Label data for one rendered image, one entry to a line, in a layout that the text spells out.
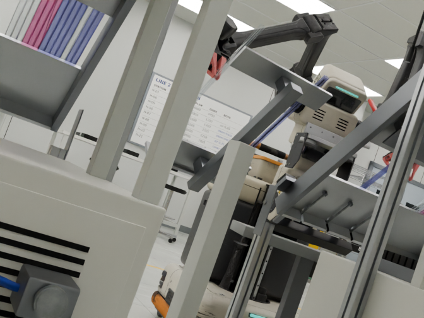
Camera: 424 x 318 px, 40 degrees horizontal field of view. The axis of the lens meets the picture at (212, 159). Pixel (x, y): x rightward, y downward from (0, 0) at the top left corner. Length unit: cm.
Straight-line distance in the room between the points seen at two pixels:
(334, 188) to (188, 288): 59
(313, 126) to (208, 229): 105
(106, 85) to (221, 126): 190
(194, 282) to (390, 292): 54
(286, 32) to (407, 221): 78
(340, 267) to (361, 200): 44
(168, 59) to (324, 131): 636
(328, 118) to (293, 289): 78
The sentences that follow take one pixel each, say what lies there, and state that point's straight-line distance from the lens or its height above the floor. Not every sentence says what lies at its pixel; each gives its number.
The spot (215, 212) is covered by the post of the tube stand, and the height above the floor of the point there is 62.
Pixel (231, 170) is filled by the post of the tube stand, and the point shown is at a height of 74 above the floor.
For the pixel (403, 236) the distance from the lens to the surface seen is 223.
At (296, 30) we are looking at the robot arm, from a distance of 209.
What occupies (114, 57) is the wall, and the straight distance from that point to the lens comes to 857.
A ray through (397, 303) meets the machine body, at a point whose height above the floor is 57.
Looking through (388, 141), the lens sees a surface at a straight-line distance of 174.
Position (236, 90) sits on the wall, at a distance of 925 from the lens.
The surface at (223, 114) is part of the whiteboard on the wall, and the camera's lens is 912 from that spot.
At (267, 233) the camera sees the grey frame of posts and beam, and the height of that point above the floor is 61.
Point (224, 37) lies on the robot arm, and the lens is 187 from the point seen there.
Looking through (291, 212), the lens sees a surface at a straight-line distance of 195.
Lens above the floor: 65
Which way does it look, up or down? 4 degrees up
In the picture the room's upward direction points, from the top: 20 degrees clockwise
